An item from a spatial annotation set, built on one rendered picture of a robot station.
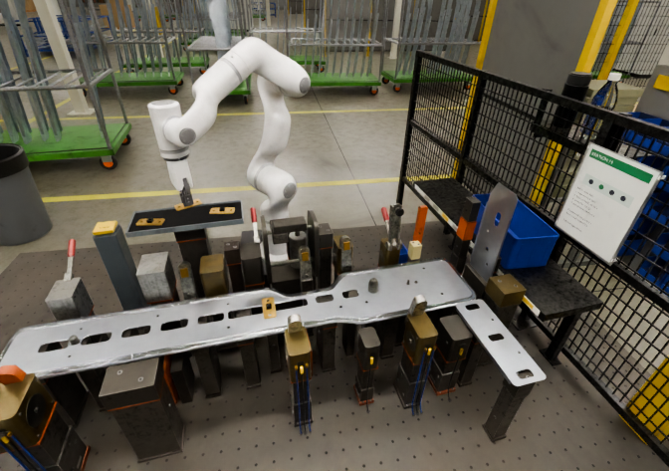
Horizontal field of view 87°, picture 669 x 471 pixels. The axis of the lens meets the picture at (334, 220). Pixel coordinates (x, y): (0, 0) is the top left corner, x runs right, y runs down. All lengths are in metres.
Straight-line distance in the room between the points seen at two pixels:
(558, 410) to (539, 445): 0.16
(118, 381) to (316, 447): 0.57
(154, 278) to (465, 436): 1.05
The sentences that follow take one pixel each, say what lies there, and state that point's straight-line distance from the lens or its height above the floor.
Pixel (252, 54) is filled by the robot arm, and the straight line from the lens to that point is 1.26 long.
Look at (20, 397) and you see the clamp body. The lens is 1.12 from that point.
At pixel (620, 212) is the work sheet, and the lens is 1.31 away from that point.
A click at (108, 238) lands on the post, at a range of 1.38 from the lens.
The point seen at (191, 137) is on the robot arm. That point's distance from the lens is 1.10.
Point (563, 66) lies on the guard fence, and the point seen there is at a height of 1.43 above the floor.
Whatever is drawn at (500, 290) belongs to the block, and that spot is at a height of 1.06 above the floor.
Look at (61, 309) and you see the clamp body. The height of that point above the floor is 1.02.
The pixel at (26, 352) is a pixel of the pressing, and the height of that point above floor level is 1.00.
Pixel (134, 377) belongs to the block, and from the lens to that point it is 1.06.
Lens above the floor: 1.83
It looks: 33 degrees down
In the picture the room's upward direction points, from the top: 1 degrees clockwise
